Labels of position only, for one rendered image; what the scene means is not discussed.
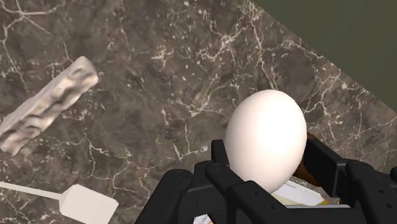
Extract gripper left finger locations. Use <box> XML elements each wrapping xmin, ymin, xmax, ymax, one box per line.
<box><xmin>134</xmin><ymin>139</ymin><xmax>299</xmax><ymax>224</ymax></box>

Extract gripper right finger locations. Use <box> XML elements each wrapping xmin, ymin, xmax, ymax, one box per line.
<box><xmin>305</xmin><ymin>137</ymin><xmax>397</xmax><ymax>224</ymax></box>

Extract white egg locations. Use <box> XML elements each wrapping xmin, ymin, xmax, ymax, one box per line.
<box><xmin>224</xmin><ymin>89</ymin><xmax>308</xmax><ymax>195</ymax></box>

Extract white and yellow book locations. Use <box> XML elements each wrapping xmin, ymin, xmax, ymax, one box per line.
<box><xmin>193</xmin><ymin>179</ymin><xmax>330</xmax><ymax>224</ymax></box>

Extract white spatula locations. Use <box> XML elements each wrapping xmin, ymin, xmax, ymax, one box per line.
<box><xmin>0</xmin><ymin>181</ymin><xmax>120</xmax><ymax>224</ymax></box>

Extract silvery white wrapped bar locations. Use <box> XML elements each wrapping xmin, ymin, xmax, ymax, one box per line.
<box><xmin>0</xmin><ymin>55</ymin><xmax>100</xmax><ymax>157</ymax></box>

